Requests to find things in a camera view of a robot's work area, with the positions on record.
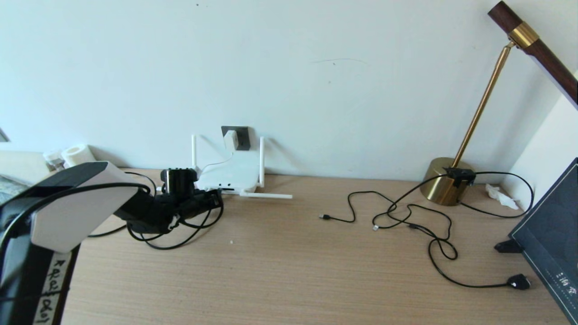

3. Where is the dark blue framed board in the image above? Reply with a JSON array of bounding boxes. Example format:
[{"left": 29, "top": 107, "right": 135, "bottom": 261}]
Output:
[{"left": 509, "top": 158, "right": 578, "bottom": 324}]

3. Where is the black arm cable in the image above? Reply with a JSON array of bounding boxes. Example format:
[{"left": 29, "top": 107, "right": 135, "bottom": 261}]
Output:
[{"left": 0, "top": 182, "right": 225, "bottom": 250}]

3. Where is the black USB cable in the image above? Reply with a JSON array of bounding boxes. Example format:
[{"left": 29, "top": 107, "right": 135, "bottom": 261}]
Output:
[
  {"left": 319, "top": 174, "right": 450, "bottom": 225},
  {"left": 427, "top": 221, "right": 531, "bottom": 290}
]

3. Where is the black cable with silver tip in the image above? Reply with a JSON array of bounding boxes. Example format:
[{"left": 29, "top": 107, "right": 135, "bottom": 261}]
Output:
[{"left": 372, "top": 203, "right": 458, "bottom": 261}]

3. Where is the thin white power cable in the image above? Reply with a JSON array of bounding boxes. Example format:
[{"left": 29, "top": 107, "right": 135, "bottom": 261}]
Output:
[{"left": 200, "top": 150, "right": 235, "bottom": 179}]

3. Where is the crumpled white tissue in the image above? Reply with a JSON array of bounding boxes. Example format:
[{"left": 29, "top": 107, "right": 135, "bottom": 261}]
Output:
[{"left": 485, "top": 183, "right": 520, "bottom": 210}]

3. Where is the black junction box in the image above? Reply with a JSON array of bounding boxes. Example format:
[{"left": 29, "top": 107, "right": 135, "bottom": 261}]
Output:
[{"left": 443, "top": 166, "right": 476, "bottom": 187}]

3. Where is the small clear jar white lid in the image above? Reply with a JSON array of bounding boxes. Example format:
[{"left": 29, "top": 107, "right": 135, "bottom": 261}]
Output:
[{"left": 44, "top": 151, "right": 65, "bottom": 171}]

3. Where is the grey patterned cloth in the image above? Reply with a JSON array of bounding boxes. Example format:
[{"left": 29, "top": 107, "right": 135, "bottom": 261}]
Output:
[{"left": 0, "top": 176, "right": 21, "bottom": 204}]

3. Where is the white toilet paper roll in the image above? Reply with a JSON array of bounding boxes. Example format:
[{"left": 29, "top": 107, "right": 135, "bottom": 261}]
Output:
[{"left": 62, "top": 144, "right": 96, "bottom": 167}]

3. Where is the black ethernet cable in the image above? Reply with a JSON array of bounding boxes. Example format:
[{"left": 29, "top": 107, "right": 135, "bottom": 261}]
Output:
[{"left": 88, "top": 172, "right": 224, "bottom": 250}]

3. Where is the white router with four antennas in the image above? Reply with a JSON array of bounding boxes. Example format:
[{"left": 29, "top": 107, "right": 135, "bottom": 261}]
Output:
[{"left": 191, "top": 134, "right": 293, "bottom": 200}]

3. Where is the grey wall socket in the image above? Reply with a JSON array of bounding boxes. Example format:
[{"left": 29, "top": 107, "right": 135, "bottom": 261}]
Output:
[{"left": 221, "top": 126, "right": 250, "bottom": 151}]

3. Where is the thin black lamp cord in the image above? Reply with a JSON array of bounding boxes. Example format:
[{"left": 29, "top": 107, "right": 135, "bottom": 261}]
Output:
[{"left": 457, "top": 171, "right": 534, "bottom": 218}]

